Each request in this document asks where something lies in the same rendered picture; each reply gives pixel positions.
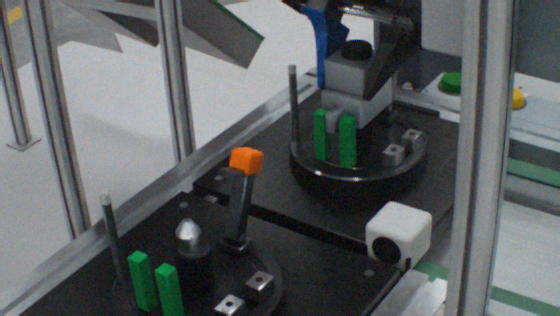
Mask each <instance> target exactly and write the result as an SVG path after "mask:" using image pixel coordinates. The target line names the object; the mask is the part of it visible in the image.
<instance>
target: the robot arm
mask: <svg viewBox="0 0 560 316"><path fill-rule="evenodd" d="M279 1H281V2H282V3H284V4H285V5H287V6H288V7H291V8H292V9H293V10H295V11H296V12H298V13H299V14H301V15H305V16H306V17H308V20H310V21H311V23H312V26H313V28H314V34H315V40H316V55H317V86H318V88H319V89H321V90H325V89H327V88H326V86H325V66H324V60H325V59H327V58H328V57H329V56H331V55H332V54H334V53H335V52H338V51H339V50H341V46H342V44H343V42H345V41H346V39H347V37H348V34H349V31H350V28H348V27H347V26H345V25H344V24H341V19H342V17H343V14H350V15H354V16H359V17H364V18H370V19H374V20H377V21H380V25H379V47H378V48H377V51H376V54H375V57H374V60H373V61H372V64H371V67H370V72H369V75H368V78H367V80H366V83H365V87H364V91H363V96H362V99H363V100H364V101H367V102H370V101H371V100H372V99H373V98H374V97H375V96H376V93H377V92H378V91H379V90H380V89H381V88H382V87H383V85H384V84H386V83H387V82H388V81H389V78H390V77H391V76H392V75H393V74H394V73H395V72H396V70H397V69H399V68H400V67H401V66H402V65H403V64H404V63H405V62H406V61H407V60H408V59H409V58H411V56H412V55H413V54H415V53H416V52H417V51H418V50H420V49H421V50H426V49H424V48H422V46H421V39H422V21H421V14H422V0H415V1H414V3H413V6H412V8H407V6H406V5H405V4H404V2H403V0H279ZM354 5H356V6H360V7H362V6H363V7H364V8H363V9H362V8H357V7H353V6H354ZM376 9H378V10H381V11H385V12H386V13H383V12H379V11H375V10H376ZM387 23H388V24H387Z"/></svg>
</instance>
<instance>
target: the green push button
mask: <svg viewBox="0 0 560 316"><path fill-rule="evenodd" d="M461 79H462V73H451V72H449V73H447V74H445V75H443V76H442V77H441V78H440V87H441V88H442V89H443V90H445V91H447V92H450V93H461Z"/></svg>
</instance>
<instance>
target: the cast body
mask: <svg viewBox="0 0 560 316"><path fill-rule="evenodd" d="M376 51H377V50H373V45H371V44H370V43H369V42H367V41H364V40H347V41H345V42H343V44H342V46H341V50H339V51H338V52H335V53H334V54H332V55H331V56H329V57H328V58H327V59H325V60H324V66H325V86H326V88H327V89H325V90H324V91H323V92H322V109H325V110H329V112H328V113H326V128H327V132H329V133H333V134H335V133H337V132H338V131H339V120H340V119H341V118H342V117H344V116H345V115H347V116H351V117H354V118H356V128H360V129H362V128H363V127H364V126H365V125H367V124H368V123H369V122H370V121H371V120H372V119H373V118H375V117H376V116H377V115H378V114H379V112H380V111H381V110H383V109H384V108H385V107H386V106H388V105H389V104H391V102H392V88H391V80H392V78H391V77H390V78H389V81H388V82H387V83H386V84H384V85H383V87H382V88H381V89H380V90H379V91H378V92H377V93H376V96H375V97H374V98H373V99H372V100H371V101H370V102H367V101H364V100H363V99H362V96H363V91H364V87H365V83H366V80H367V78H368V75H369V72H370V67H371V64H372V61H373V60H374V57H375V54H376Z"/></svg>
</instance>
